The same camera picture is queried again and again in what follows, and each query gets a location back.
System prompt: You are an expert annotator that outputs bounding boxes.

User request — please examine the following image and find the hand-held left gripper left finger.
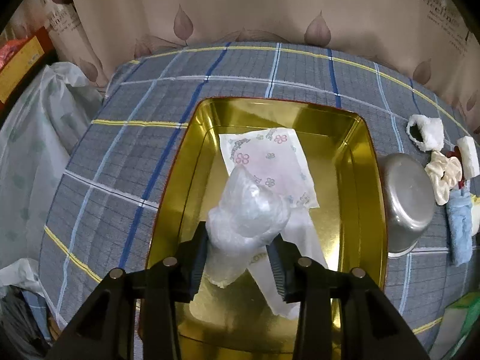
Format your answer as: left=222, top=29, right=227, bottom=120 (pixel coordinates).
left=45, top=222, right=209, bottom=360

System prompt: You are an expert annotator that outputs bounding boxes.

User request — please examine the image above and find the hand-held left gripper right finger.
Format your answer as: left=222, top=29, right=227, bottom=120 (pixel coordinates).
left=265, top=234, right=432, bottom=360

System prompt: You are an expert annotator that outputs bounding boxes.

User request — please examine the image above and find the long white packet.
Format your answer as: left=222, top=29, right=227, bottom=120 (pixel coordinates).
left=245, top=208, right=329, bottom=317

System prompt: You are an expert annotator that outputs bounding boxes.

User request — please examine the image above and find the white plastic bundle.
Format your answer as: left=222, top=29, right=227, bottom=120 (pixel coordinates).
left=205, top=165, right=292, bottom=289

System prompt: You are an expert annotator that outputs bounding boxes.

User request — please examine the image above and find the gold tin box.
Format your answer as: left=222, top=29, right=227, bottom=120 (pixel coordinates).
left=138, top=97, right=389, bottom=355

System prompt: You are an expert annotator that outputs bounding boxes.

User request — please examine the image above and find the white floral printed packet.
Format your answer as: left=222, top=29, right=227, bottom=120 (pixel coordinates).
left=218, top=127, right=320, bottom=211

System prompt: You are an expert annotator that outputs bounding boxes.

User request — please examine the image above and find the light blue towel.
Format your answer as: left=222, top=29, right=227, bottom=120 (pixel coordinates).
left=445, top=189, right=474, bottom=267

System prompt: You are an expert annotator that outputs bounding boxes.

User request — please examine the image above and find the cream scrunchie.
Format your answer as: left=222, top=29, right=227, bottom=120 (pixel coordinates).
left=425, top=151, right=464, bottom=206

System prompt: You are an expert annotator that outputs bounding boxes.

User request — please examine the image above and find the red and white small item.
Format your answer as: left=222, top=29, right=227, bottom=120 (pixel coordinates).
left=446, top=149, right=469, bottom=190

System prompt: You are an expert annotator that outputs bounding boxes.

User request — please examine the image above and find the white square packet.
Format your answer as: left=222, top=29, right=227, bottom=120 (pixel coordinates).
left=457, top=136, right=480, bottom=178

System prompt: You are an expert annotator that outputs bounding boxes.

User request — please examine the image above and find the steel bowl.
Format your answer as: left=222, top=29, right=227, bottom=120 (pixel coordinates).
left=378, top=153, right=436, bottom=259

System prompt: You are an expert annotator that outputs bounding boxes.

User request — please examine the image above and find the dark cloth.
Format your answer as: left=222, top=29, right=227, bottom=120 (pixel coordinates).
left=0, top=285, right=51, bottom=360

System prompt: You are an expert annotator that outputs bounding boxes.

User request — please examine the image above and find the translucent plastic sheet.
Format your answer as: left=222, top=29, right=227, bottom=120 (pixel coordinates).
left=0, top=62, right=104, bottom=308

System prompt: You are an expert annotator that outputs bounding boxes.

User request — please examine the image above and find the green packet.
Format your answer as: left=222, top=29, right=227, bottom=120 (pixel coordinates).
left=431, top=292, right=480, bottom=357

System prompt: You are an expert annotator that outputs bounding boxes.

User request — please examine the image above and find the white fluffy hair band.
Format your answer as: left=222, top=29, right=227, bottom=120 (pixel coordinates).
left=406, top=114, right=446, bottom=152

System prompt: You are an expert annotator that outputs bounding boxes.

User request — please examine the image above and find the beige printed curtain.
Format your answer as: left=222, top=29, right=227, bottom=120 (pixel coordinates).
left=22, top=0, right=480, bottom=128

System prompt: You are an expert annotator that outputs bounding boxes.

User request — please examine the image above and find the red and yellow box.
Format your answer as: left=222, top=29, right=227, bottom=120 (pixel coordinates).
left=0, top=26, right=55, bottom=106

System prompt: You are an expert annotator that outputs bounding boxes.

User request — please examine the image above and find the red plastic bag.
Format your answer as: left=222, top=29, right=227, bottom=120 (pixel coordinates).
left=0, top=41, right=21, bottom=70

